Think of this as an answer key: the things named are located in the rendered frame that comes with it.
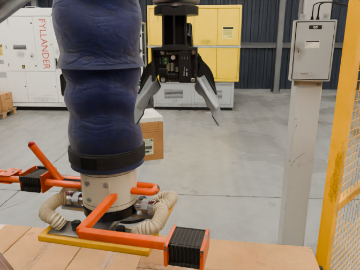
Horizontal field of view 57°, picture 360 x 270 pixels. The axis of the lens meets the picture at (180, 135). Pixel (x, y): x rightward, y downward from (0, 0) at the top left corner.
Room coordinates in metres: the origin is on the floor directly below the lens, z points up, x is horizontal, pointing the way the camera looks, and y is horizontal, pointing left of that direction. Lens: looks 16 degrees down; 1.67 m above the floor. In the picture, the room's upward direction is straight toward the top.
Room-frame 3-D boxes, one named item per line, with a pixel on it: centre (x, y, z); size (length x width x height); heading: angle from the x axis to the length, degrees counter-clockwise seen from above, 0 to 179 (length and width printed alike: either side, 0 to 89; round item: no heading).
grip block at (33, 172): (1.00, 0.46, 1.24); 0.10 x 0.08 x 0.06; 167
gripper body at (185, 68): (0.56, 0.01, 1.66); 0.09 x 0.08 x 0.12; 176
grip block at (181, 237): (0.62, -0.02, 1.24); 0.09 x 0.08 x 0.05; 167
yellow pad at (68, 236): (0.85, 0.24, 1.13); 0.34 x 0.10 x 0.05; 77
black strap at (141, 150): (0.94, 0.22, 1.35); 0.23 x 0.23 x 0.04
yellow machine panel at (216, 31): (8.59, -0.35, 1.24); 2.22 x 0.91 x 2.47; 86
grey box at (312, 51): (1.73, -0.67, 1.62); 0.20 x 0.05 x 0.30; 81
